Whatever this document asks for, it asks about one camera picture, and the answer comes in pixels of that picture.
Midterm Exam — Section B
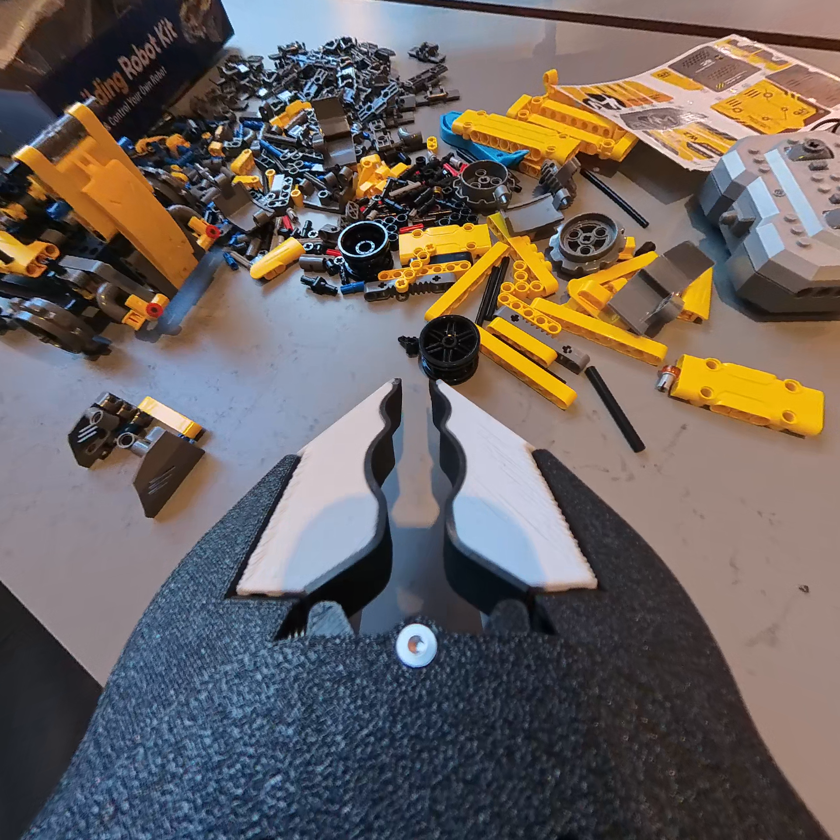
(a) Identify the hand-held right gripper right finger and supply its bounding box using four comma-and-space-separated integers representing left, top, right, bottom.
430, 381, 599, 597

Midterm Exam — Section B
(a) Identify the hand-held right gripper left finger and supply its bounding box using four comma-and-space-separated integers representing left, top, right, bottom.
235, 378, 403, 599

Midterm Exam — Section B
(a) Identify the small grey toy connector piece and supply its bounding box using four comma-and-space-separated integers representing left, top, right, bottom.
130, 427, 206, 519

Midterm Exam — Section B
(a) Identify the short yellow toy beam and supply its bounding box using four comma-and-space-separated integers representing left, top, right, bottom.
134, 395, 203, 441

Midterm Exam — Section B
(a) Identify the grey toy plate with blue pins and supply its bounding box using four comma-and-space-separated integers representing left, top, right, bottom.
67, 392, 142, 470

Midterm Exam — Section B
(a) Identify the grey desk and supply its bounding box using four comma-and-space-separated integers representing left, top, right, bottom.
0, 0, 840, 834

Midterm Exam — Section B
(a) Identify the black toy axle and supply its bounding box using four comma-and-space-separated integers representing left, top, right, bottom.
579, 169, 651, 229
584, 365, 647, 454

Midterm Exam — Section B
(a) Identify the black spoked toy wheel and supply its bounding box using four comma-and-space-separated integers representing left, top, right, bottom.
418, 315, 483, 383

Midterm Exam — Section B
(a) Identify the long yellow holed toy block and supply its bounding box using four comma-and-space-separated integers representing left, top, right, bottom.
656, 354, 826, 437

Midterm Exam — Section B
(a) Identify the yellow curved toy panel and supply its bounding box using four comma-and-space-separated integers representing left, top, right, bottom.
249, 238, 306, 282

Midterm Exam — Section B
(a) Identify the grey toy panel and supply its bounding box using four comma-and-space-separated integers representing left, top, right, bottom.
607, 241, 715, 339

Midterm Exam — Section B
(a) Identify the black toy wheel rim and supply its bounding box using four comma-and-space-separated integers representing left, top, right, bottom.
336, 222, 393, 277

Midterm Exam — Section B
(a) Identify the grey toy wheel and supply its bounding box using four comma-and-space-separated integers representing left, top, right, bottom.
456, 159, 514, 214
548, 213, 624, 277

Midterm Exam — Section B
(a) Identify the grey curved toy fender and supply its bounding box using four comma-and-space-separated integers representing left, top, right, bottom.
505, 197, 567, 238

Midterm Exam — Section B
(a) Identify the blue curved toy panel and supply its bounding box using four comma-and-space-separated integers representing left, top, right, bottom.
438, 112, 531, 165

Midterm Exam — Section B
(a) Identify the yellow toy vehicle model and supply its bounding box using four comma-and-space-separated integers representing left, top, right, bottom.
0, 101, 221, 358

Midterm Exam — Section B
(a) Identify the grey toy hub block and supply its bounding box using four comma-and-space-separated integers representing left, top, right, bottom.
697, 134, 840, 322

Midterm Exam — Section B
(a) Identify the pile of small toy parts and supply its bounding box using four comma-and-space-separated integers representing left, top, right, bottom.
131, 36, 585, 303

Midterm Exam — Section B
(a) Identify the dark blue robot kit box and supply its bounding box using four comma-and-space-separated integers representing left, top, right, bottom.
0, 0, 236, 132

